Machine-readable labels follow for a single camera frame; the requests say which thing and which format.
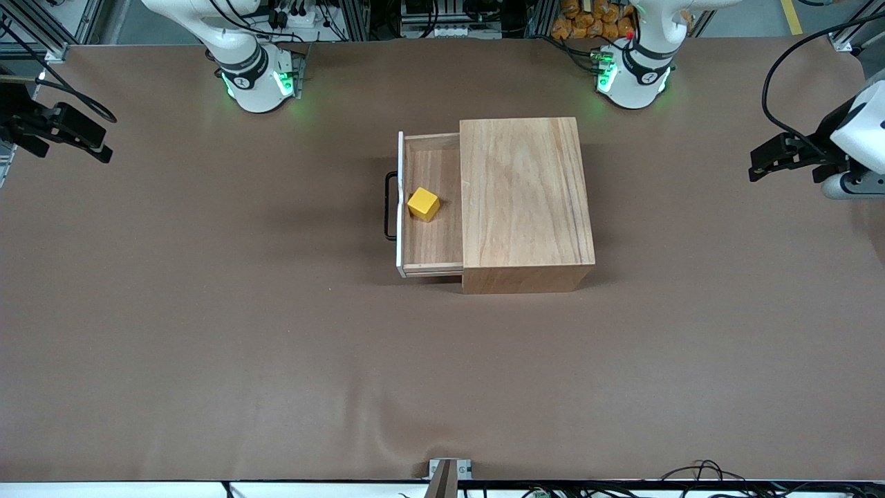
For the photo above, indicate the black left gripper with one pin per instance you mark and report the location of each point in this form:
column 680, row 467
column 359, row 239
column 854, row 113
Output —
column 824, row 140

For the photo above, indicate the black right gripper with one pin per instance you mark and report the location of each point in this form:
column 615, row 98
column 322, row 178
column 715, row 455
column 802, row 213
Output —
column 15, row 117

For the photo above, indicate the yellow cube block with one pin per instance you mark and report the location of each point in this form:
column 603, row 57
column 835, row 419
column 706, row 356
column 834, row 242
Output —
column 423, row 205

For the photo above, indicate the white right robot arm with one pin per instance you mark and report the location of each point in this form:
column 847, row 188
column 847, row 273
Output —
column 252, row 90

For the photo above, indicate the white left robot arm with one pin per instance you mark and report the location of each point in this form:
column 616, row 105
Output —
column 636, row 86

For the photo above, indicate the pile of orange objects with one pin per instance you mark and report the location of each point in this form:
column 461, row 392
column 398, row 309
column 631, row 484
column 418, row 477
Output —
column 581, row 28

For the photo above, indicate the power strip with black plugs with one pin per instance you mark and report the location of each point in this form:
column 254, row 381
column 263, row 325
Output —
column 294, row 17

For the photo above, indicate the wooden cabinet box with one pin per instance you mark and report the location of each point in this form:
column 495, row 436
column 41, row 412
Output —
column 525, row 200

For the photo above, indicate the brown table cloth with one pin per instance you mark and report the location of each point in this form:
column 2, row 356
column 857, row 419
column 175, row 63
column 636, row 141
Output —
column 346, row 346

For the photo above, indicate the white power strip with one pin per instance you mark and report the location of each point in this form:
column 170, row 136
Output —
column 460, row 31

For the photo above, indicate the grey metal rail stub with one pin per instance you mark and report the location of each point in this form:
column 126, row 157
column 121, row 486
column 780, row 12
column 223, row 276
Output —
column 4, row 173

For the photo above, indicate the aluminium frame profile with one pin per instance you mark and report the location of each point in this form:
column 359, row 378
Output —
column 847, row 38
column 55, row 48

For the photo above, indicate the arm base mounting bracket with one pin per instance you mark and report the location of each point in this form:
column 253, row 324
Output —
column 302, row 59

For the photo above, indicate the aluminium frame post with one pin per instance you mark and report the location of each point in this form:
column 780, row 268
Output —
column 543, row 17
column 356, row 21

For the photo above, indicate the metal table clamp bracket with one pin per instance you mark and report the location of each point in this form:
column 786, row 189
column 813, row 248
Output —
column 449, row 470

